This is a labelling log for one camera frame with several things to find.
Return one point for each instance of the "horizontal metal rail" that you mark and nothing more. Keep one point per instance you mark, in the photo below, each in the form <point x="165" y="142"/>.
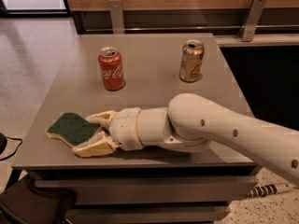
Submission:
<point x="218" y="30"/>

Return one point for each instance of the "green and yellow sponge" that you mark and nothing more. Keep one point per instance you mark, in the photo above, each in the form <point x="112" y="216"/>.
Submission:
<point x="72" y="129"/>

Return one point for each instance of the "left metal wall bracket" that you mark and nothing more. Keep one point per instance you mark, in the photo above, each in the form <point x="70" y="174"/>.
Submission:
<point x="116" y="15"/>

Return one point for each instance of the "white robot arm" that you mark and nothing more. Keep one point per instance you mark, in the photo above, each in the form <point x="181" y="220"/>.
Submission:
<point x="190" y="122"/>

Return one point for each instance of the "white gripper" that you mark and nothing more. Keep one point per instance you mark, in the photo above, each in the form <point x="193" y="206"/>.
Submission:
<point x="127" y="129"/>

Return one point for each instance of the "metal wall bracket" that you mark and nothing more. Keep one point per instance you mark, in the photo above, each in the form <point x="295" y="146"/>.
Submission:
<point x="116" y="15"/>
<point x="248" y="29"/>

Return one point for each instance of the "dark brown bag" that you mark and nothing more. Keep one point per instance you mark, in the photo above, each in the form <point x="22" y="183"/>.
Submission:
<point x="23" y="203"/>

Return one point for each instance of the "grey drawer cabinet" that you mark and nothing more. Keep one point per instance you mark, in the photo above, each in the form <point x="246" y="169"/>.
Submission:
<point x="150" y="186"/>

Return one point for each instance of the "right metal wall bracket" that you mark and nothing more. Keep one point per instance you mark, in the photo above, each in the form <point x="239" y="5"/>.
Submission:
<point x="248" y="29"/>

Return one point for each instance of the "black round device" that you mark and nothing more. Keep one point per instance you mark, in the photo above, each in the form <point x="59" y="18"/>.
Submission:
<point x="3" y="142"/>

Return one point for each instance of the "gold soda can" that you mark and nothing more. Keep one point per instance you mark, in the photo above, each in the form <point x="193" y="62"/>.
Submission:
<point x="192" y="57"/>

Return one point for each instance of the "red Coca-Cola can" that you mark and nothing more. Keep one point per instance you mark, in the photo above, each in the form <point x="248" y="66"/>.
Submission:
<point x="110" y="62"/>

